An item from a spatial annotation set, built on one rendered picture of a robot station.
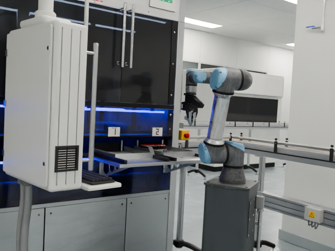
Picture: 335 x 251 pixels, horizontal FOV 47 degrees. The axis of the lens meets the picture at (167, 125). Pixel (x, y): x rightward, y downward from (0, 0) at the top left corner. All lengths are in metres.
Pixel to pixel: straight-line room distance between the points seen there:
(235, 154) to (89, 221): 1.01
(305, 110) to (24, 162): 2.53
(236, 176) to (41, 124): 1.08
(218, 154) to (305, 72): 1.77
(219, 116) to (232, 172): 0.34
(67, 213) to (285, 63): 9.60
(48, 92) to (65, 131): 0.18
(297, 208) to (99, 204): 1.44
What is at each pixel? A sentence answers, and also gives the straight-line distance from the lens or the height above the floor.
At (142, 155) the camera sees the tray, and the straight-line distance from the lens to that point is 2.32.
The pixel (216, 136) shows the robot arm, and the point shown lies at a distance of 2.10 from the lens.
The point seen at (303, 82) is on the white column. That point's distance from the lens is 3.70.
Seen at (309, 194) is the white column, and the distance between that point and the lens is 3.69.
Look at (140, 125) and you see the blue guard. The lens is 2.60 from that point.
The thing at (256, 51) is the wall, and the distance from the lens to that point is 10.49.
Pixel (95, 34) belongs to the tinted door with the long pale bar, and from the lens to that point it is 2.47.
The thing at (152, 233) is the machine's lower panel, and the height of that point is 0.30.
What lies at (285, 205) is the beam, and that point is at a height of 0.50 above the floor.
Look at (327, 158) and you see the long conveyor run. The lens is 2.85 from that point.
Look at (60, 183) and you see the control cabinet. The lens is 1.79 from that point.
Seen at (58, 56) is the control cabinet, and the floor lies 1.39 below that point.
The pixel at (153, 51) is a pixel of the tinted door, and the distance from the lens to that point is 2.67.
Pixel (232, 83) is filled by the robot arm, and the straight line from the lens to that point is 2.03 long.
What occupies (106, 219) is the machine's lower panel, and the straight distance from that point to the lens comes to 2.59.
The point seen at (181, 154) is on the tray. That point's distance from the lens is 2.49.
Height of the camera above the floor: 1.21
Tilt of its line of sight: 3 degrees down
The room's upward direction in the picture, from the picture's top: 3 degrees clockwise
